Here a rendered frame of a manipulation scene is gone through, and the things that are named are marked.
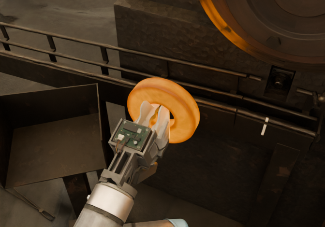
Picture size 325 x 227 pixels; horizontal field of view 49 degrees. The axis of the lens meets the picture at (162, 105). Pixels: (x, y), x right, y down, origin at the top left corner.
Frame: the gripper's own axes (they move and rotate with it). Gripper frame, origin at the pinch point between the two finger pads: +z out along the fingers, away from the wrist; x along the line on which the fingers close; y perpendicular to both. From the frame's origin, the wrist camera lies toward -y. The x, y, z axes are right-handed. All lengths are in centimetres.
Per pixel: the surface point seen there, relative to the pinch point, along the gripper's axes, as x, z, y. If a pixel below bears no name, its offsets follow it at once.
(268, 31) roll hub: -16.6, 13.4, 13.3
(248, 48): -12.5, 18.8, 1.0
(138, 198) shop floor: 23, -3, -86
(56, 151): 29.4, -12.1, -21.5
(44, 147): 33.3, -12.1, -21.7
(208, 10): -2.7, 20.6, 7.7
